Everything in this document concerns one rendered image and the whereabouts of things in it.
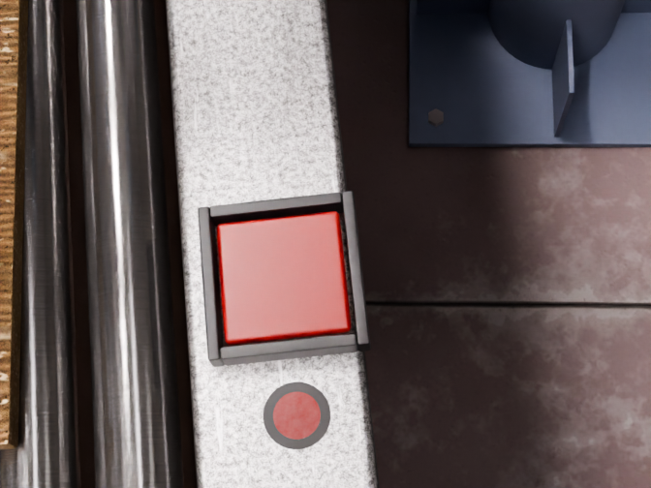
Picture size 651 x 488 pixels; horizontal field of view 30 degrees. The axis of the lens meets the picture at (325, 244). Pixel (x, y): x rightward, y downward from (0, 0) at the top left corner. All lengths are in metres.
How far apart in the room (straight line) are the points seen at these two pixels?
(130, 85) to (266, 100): 0.07
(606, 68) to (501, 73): 0.14
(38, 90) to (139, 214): 0.09
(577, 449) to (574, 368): 0.10
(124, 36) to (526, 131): 1.01
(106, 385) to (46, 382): 0.03
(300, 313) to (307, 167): 0.08
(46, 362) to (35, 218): 0.07
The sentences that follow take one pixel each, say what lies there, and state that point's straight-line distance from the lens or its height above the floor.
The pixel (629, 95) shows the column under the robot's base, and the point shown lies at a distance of 1.64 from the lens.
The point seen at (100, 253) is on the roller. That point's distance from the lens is 0.61.
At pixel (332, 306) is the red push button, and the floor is 0.93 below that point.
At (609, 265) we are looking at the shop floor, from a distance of 1.57.
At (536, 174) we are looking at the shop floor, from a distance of 1.59.
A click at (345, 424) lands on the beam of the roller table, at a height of 0.92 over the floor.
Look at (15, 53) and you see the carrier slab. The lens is 0.64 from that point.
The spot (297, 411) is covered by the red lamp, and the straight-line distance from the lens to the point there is 0.58.
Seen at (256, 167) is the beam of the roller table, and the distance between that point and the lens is 0.61.
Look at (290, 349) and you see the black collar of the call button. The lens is 0.57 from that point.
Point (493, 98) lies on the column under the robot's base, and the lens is 1.61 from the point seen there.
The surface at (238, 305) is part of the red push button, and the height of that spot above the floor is 0.93.
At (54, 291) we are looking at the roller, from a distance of 0.61.
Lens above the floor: 1.48
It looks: 73 degrees down
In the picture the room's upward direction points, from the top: 10 degrees counter-clockwise
